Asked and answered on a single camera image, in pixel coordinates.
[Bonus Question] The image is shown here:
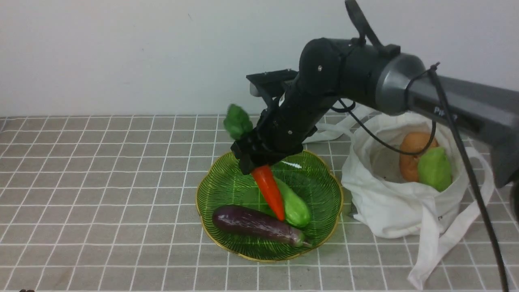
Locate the purple eggplant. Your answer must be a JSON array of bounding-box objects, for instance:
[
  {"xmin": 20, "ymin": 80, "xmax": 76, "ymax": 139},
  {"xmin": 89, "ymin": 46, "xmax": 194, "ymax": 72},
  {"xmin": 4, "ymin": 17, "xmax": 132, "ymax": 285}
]
[{"xmin": 212, "ymin": 205, "xmax": 313, "ymax": 248}]

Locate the orange carrot with leaves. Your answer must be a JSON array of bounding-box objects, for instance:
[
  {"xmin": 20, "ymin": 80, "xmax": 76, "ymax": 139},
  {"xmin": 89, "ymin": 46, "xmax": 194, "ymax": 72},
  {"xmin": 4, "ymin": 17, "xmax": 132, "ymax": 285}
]
[{"xmin": 223, "ymin": 103, "xmax": 285, "ymax": 221}]

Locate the light green chayote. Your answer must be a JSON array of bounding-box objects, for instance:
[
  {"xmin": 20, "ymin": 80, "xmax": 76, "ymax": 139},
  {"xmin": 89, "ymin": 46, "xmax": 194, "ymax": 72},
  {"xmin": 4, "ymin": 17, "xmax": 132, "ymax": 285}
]
[{"xmin": 417, "ymin": 147, "xmax": 453, "ymax": 192}]

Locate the black cable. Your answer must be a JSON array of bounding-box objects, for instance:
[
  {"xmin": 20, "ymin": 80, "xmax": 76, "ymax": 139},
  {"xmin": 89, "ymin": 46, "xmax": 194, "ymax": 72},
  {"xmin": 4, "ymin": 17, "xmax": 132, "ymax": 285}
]
[{"xmin": 330, "ymin": 62, "xmax": 510, "ymax": 292}]

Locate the green glass bowl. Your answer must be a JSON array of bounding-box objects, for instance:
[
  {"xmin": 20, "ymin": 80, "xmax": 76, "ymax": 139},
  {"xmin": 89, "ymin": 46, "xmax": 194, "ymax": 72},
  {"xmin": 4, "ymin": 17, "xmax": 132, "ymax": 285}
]
[{"xmin": 196, "ymin": 151, "xmax": 344, "ymax": 262}]

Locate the light green cucumber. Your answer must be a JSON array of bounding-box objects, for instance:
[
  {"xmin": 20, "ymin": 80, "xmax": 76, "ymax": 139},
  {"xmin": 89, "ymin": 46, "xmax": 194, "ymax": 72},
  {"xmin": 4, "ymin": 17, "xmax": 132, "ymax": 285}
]
[{"xmin": 274, "ymin": 177, "xmax": 311, "ymax": 228}]

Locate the white cloth bag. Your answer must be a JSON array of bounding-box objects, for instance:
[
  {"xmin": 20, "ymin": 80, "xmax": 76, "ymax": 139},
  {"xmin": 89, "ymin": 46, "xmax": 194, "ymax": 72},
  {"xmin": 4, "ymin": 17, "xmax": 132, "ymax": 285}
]
[{"xmin": 305, "ymin": 116, "xmax": 480, "ymax": 290}]

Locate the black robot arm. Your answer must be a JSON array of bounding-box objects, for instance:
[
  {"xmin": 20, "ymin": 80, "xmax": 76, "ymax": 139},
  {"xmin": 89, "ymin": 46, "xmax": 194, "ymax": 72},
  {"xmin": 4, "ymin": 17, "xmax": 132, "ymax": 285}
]
[{"xmin": 231, "ymin": 38, "xmax": 519, "ymax": 216}]

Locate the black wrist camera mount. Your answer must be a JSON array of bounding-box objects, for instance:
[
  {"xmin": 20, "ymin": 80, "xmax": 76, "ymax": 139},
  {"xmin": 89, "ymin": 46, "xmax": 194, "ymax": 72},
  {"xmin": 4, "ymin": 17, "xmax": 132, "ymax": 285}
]
[{"xmin": 245, "ymin": 69, "xmax": 298, "ymax": 107}]

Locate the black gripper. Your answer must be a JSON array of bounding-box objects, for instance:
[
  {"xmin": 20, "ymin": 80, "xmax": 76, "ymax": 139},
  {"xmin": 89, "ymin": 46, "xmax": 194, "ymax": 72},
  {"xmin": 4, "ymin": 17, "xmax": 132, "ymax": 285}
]
[{"xmin": 238, "ymin": 84, "xmax": 339, "ymax": 174}]

